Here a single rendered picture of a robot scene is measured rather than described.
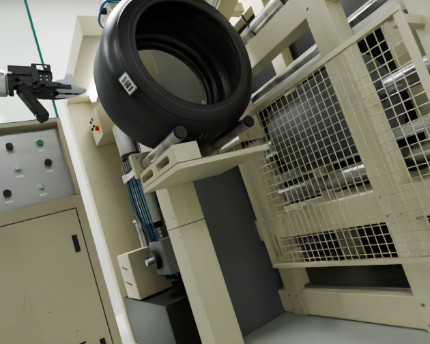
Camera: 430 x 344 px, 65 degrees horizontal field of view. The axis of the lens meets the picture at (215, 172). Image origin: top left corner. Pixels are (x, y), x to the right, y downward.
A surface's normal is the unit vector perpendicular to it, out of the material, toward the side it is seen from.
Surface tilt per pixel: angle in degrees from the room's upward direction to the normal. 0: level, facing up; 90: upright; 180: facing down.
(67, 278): 90
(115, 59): 92
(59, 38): 90
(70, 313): 90
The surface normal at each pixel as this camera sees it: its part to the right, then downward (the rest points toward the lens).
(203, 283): 0.47, -0.26
